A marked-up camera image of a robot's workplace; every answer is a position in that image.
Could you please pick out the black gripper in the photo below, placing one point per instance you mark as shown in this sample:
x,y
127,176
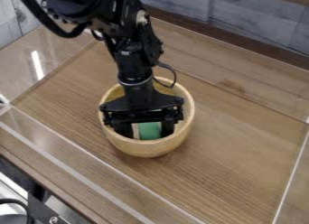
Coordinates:
x,y
141,105

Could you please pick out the green rectangular block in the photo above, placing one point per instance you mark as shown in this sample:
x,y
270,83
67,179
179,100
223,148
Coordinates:
x,y
149,131

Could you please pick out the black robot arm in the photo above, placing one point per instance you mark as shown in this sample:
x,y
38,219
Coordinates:
x,y
120,23

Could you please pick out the round wooden bowl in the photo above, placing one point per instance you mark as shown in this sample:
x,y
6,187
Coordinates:
x,y
151,148

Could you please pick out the black metal table frame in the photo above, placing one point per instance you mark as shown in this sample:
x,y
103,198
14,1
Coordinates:
x,y
26,202

